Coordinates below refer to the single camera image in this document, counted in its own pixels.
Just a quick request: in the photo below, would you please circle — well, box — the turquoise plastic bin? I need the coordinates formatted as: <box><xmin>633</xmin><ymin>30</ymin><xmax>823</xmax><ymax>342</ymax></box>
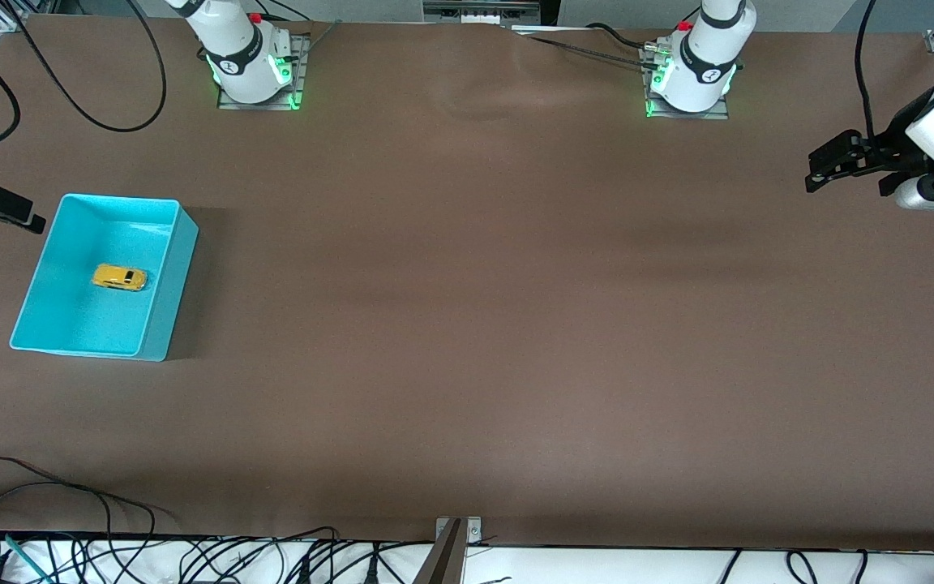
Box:
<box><xmin>10</xmin><ymin>193</ymin><xmax>199</xmax><ymax>363</ymax></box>

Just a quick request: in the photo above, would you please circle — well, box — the yellow toy beetle car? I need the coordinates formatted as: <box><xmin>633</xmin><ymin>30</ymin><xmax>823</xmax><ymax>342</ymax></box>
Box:
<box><xmin>92</xmin><ymin>264</ymin><xmax>148</xmax><ymax>293</ymax></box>

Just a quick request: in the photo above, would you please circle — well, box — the grey power strip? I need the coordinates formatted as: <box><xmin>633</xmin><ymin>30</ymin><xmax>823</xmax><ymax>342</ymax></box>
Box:
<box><xmin>422</xmin><ymin>0</ymin><xmax>545</xmax><ymax>25</ymax></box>

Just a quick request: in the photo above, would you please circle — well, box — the thin black base cable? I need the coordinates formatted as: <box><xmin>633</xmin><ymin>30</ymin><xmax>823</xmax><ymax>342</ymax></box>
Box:
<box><xmin>516</xmin><ymin>32</ymin><xmax>662</xmax><ymax>67</ymax></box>

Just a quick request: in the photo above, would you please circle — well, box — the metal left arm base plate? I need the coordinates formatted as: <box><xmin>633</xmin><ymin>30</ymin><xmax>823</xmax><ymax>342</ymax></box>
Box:
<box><xmin>640</xmin><ymin>41</ymin><xmax>733</xmax><ymax>122</ymax></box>

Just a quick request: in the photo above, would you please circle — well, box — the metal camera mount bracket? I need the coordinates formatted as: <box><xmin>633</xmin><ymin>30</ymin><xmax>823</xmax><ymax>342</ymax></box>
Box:
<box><xmin>412</xmin><ymin>516</ymin><xmax>485</xmax><ymax>584</ymax></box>

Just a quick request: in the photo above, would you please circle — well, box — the brown table cover sheet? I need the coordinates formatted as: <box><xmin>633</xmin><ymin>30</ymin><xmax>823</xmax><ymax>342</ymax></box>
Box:
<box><xmin>0</xmin><ymin>15</ymin><xmax>934</xmax><ymax>554</ymax></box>

